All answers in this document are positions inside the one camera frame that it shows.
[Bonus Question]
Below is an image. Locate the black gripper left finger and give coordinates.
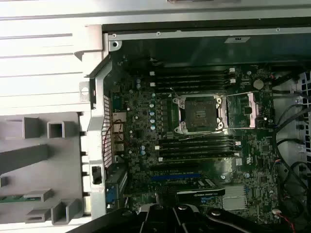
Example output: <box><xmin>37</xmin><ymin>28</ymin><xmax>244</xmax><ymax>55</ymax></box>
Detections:
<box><xmin>70</xmin><ymin>203</ymin><xmax>172</xmax><ymax>233</ymax></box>

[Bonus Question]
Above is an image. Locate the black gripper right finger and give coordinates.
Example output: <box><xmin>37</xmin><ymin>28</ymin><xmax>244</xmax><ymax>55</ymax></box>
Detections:
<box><xmin>172</xmin><ymin>203</ymin><xmax>259</xmax><ymax>233</ymax></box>

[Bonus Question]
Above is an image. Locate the metal socket cover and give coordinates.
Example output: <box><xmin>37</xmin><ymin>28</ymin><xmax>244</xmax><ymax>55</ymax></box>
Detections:
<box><xmin>218</xmin><ymin>91</ymin><xmax>262</xmax><ymax>130</ymax></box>

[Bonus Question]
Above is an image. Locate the thin metal locking lever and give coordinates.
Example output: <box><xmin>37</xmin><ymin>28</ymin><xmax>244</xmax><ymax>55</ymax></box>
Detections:
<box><xmin>178</xmin><ymin>130</ymin><xmax>229</xmax><ymax>142</ymax></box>
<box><xmin>169</xmin><ymin>87</ymin><xmax>182</xmax><ymax>99</ymax></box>

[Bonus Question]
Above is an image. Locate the CPU socket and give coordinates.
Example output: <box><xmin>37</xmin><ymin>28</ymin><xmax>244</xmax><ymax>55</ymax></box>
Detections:
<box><xmin>173</xmin><ymin>93</ymin><xmax>228</xmax><ymax>136</ymax></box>

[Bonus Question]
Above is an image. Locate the black graphics card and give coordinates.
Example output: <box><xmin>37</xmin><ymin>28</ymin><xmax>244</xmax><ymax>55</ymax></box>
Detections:
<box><xmin>155</xmin><ymin>185</ymin><xmax>226</xmax><ymax>202</ymax></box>

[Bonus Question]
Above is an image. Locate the blue expansion slot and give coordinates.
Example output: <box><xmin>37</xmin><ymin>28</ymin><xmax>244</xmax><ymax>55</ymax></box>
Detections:
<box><xmin>151</xmin><ymin>174</ymin><xmax>202</xmax><ymax>181</ymax></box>

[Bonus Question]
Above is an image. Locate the silver heat sink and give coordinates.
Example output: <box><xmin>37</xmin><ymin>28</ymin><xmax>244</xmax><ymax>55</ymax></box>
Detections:
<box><xmin>222</xmin><ymin>185</ymin><xmax>246</xmax><ymax>210</ymax></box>

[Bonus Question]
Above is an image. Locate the black expansion slot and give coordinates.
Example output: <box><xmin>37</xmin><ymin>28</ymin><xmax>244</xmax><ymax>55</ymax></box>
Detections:
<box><xmin>148</xmin><ymin>164</ymin><xmax>199</xmax><ymax>170</ymax></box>

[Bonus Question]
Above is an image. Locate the black RAM slot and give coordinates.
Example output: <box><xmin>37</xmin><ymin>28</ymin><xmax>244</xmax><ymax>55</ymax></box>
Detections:
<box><xmin>155</xmin><ymin>142</ymin><xmax>234</xmax><ymax>150</ymax></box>
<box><xmin>159</xmin><ymin>148</ymin><xmax>235</xmax><ymax>154</ymax></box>
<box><xmin>150</xmin><ymin>80</ymin><xmax>236</xmax><ymax>86</ymax></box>
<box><xmin>159</xmin><ymin>136</ymin><xmax>242</xmax><ymax>146</ymax></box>
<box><xmin>157</xmin><ymin>154</ymin><xmax>236</xmax><ymax>163</ymax></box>
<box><xmin>155</xmin><ymin>74</ymin><xmax>231</xmax><ymax>81</ymax></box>
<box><xmin>150</xmin><ymin>68</ymin><xmax>236</xmax><ymax>76</ymax></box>
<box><xmin>155</xmin><ymin>85</ymin><xmax>231</xmax><ymax>92</ymax></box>

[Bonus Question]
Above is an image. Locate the green motherboard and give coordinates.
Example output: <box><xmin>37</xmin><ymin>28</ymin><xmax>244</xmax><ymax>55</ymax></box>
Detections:
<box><xmin>109</xmin><ymin>54</ymin><xmax>286</xmax><ymax>220</ymax></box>

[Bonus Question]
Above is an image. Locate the grey parts rack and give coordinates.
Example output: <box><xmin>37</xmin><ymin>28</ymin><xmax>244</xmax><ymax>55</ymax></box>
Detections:
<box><xmin>0</xmin><ymin>110</ymin><xmax>85</xmax><ymax>226</ymax></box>

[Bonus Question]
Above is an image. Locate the green RAM stick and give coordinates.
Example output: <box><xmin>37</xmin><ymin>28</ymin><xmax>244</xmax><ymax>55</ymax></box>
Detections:
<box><xmin>0</xmin><ymin>195</ymin><xmax>26</xmax><ymax>204</ymax></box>

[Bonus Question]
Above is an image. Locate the black open PC case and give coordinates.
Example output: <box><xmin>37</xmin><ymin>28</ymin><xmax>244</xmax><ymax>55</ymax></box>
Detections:
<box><xmin>79</xmin><ymin>23</ymin><xmax>311</xmax><ymax>233</ymax></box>

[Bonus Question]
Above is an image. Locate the black cable bundle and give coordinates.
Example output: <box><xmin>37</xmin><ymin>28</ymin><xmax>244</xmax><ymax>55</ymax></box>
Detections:
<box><xmin>271</xmin><ymin>96</ymin><xmax>311</xmax><ymax>175</ymax></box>

